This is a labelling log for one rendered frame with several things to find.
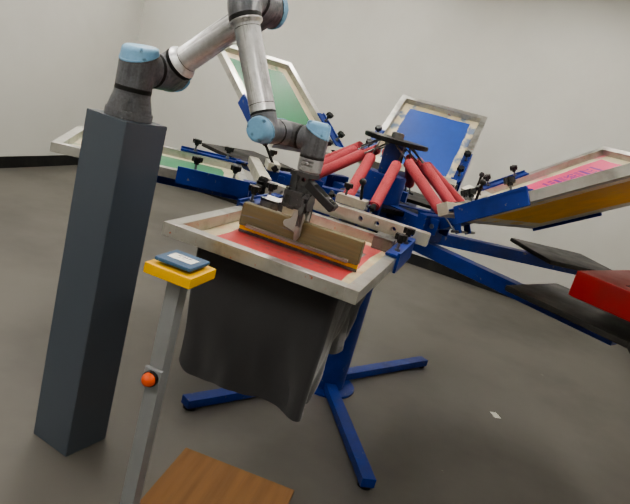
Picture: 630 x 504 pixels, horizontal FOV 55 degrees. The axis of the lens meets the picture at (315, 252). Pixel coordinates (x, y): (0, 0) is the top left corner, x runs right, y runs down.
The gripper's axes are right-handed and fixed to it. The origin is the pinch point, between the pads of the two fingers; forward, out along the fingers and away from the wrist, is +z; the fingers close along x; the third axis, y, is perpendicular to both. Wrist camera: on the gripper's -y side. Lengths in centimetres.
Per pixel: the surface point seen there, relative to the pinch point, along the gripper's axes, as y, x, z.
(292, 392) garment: -14.7, 19.8, 40.2
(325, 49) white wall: 156, -444, -90
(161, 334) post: 15, 49, 23
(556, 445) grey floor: -120, -150, 103
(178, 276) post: 10, 53, 5
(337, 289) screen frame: -22.2, 29.7, 3.2
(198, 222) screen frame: 26.7, 16.4, 1.0
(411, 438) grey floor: -48, -96, 101
